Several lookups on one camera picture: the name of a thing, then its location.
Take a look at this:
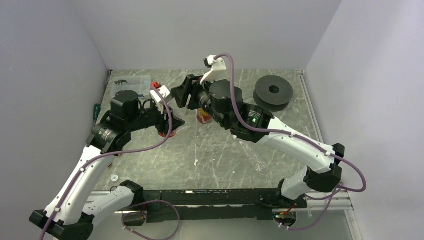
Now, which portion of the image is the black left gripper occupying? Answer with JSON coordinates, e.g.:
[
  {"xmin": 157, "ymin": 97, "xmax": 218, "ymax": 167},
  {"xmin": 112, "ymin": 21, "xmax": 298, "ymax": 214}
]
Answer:
[{"xmin": 126, "ymin": 102, "xmax": 185, "ymax": 135}]

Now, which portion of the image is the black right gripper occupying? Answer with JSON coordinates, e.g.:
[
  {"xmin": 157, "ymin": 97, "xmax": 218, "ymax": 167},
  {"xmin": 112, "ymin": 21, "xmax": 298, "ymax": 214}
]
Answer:
[{"xmin": 171, "ymin": 72, "xmax": 229, "ymax": 128}]

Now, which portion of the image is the gold red tea bottle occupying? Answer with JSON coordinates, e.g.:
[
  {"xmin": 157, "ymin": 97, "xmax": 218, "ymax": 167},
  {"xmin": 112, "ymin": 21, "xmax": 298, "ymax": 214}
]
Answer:
[{"xmin": 196, "ymin": 108, "xmax": 212, "ymax": 124}]

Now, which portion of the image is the white tea bottle cap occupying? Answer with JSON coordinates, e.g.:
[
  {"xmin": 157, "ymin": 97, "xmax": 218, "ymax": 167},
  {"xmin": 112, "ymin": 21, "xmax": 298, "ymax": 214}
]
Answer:
[{"xmin": 110, "ymin": 174, "xmax": 119, "ymax": 183}]

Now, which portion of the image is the clear bottle white cap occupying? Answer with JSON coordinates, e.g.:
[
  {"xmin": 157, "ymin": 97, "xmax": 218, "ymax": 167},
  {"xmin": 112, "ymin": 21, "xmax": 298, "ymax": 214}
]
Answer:
[{"xmin": 239, "ymin": 140, "xmax": 268, "ymax": 172}]

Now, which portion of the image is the clear bottle red label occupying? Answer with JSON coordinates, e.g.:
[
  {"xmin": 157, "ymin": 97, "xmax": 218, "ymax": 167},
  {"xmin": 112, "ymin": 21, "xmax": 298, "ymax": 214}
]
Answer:
[{"xmin": 157, "ymin": 128, "xmax": 178, "ymax": 138}]

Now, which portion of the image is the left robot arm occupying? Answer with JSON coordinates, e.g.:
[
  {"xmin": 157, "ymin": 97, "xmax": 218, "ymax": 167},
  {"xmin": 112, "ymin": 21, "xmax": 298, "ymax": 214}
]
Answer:
[{"xmin": 29, "ymin": 86, "xmax": 184, "ymax": 240}]

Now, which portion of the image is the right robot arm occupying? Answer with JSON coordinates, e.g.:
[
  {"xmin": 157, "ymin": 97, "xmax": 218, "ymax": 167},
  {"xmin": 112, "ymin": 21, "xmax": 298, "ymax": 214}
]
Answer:
[{"xmin": 170, "ymin": 74, "xmax": 342, "ymax": 208}]

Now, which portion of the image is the clear plastic organizer box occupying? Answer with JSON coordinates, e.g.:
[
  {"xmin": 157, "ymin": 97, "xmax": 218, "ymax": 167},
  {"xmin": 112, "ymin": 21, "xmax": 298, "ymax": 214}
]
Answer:
[{"xmin": 111, "ymin": 75, "xmax": 152, "ymax": 98}]

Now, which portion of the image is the claw hammer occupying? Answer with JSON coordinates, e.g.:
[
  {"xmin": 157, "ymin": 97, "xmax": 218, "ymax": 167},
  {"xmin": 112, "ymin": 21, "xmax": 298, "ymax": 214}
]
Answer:
[{"xmin": 114, "ymin": 79, "xmax": 128, "ymax": 85}]

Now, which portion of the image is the black spool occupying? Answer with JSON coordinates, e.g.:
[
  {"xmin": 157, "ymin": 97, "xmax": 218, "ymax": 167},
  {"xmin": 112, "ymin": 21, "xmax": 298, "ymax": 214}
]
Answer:
[{"xmin": 253, "ymin": 75, "xmax": 294, "ymax": 112}]

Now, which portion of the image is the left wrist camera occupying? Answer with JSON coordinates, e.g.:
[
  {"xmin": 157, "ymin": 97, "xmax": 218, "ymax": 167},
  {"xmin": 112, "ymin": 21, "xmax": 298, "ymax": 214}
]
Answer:
[{"xmin": 149, "ymin": 81, "xmax": 174, "ymax": 113}]

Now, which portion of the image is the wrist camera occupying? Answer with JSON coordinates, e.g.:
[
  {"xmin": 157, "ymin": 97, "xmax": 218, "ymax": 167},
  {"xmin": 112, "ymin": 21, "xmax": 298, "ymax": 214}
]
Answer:
[
  {"xmin": 149, "ymin": 81, "xmax": 174, "ymax": 113},
  {"xmin": 200, "ymin": 55, "xmax": 227, "ymax": 85}
]

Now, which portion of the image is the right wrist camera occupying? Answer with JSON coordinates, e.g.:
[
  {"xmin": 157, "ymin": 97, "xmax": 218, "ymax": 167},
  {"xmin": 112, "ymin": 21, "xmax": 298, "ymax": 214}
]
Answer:
[{"xmin": 200, "ymin": 55, "xmax": 227, "ymax": 85}]

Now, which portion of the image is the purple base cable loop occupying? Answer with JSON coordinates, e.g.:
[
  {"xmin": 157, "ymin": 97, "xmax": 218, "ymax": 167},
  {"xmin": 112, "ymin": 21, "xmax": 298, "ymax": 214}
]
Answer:
[{"xmin": 121, "ymin": 199, "xmax": 181, "ymax": 240}]

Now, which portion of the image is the green handle screwdriver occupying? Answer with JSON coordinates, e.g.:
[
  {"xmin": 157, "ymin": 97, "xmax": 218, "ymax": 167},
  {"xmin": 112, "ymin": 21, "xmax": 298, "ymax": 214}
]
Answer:
[{"xmin": 93, "ymin": 103, "xmax": 101, "ymax": 126}]

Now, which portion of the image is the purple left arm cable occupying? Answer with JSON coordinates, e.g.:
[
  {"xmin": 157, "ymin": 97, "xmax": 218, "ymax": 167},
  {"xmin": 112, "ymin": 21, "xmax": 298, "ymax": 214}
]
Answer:
[{"xmin": 39, "ymin": 86, "xmax": 174, "ymax": 240}]

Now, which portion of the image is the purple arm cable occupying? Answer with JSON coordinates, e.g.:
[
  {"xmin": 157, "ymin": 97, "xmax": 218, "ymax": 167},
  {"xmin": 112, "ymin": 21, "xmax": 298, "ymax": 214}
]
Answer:
[
  {"xmin": 39, "ymin": 86, "xmax": 174, "ymax": 240},
  {"xmin": 214, "ymin": 52, "xmax": 367, "ymax": 193}
]

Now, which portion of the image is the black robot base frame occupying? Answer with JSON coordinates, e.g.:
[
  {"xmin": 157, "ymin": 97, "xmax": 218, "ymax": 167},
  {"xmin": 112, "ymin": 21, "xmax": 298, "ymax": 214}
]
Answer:
[{"xmin": 124, "ymin": 188, "xmax": 308, "ymax": 223}]

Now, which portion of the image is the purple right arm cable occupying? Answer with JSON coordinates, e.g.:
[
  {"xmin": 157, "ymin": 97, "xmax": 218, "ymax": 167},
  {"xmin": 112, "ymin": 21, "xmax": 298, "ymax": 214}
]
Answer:
[{"xmin": 214, "ymin": 52, "xmax": 367, "ymax": 193}]

